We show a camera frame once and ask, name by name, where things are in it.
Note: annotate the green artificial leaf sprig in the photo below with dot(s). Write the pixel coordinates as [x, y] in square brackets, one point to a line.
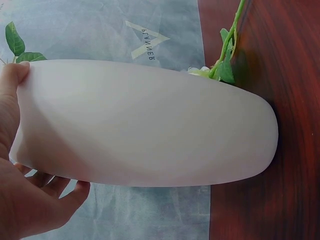
[15, 40]

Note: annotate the artificial white flower green stem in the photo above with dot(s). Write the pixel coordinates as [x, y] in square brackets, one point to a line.
[226, 45]

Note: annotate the person's left fingers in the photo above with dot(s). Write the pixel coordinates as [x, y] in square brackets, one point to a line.
[62, 197]

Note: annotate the person's left hand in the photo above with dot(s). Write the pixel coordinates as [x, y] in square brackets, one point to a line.
[15, 205]

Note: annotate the person's left thumb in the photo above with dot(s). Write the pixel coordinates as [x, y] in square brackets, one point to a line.
[12, 77]

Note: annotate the white matte vase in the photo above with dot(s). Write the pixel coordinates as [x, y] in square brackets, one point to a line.
[150, 120]

